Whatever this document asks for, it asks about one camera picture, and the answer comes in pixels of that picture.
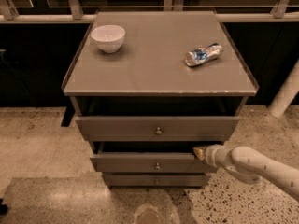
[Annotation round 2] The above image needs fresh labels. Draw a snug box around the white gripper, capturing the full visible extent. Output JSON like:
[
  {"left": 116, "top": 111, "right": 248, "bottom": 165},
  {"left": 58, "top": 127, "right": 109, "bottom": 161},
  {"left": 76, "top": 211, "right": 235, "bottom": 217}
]
[{"left": 193, "top": 145, "right": 233, "bottom": 169}]

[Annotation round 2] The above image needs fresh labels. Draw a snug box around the grey drawer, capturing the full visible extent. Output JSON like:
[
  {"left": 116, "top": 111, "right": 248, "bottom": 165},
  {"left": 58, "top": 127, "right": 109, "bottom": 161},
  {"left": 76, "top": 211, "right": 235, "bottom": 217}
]
[
  {"left": 102, "top": 173, "right": 210, "bottom": 187},
  {"left": 76, "top": 116, "right": 239, "bottom": 142},
  {"left": 91, "top": 153, "right": 217, "bottom": 174}
]

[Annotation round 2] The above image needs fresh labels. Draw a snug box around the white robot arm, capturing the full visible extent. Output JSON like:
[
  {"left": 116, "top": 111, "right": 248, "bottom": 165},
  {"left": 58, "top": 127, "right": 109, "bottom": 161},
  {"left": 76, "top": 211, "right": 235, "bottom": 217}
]
[{"left": 193, "top": 145, "right": 299, "bottom": 201}]

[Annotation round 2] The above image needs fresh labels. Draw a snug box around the grey drawer cabinet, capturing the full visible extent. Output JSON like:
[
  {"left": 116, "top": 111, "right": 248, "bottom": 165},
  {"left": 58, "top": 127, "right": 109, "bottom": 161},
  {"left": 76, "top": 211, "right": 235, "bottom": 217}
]
[{"left": 61, "top": 10, "right": 260, "bottom": 189}]

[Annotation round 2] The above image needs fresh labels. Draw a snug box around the grey bottom drawer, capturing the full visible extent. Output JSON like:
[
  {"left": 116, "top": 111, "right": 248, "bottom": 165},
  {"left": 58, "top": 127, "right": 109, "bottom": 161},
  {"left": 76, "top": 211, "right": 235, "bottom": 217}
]
[{"left": 102, "top": 173, "right": 210, "bottom": 187}]

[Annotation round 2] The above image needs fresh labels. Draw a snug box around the grey top drawer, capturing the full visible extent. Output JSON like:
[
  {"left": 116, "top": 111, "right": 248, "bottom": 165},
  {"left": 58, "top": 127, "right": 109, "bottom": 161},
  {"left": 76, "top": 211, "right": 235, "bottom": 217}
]
[{"left": 76, "top": 116, "right": 239, "bottom": 142}]

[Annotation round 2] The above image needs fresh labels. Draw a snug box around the crushed blue silver can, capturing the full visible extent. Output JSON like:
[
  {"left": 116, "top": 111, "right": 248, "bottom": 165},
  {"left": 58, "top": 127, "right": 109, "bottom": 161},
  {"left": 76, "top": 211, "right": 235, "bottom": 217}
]
[{"left": 184, "top": 43, "right": 223, "bottom": 67}]

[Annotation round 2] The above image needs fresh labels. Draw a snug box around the white pole at right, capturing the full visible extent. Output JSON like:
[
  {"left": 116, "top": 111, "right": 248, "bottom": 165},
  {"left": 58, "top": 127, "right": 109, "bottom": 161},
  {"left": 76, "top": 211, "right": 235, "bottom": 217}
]
[{"left": 269, "top": 60, "right": 299, "bottom": 118}]

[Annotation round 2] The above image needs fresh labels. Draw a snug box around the white ceramic bowl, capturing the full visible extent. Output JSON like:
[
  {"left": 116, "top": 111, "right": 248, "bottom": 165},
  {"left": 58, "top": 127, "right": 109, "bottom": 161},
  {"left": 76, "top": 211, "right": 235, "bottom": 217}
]
[{"left": 91, "top": 25, "right": 126, "bottom": 53}]

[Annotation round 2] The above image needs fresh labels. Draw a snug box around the black object at floor edge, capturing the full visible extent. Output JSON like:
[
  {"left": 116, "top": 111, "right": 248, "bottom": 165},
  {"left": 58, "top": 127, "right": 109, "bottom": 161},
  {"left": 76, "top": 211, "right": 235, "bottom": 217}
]
[{"left": 0, "top": 199, "right": 8, "bottom": 215}]

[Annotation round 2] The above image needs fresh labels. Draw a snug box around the metal window railing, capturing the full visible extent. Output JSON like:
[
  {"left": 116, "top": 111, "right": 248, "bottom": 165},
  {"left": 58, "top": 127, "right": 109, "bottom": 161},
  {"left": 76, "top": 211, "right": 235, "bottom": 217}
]
[{"left": 0, "top": 0, "right": 299, "bottom": 23}]

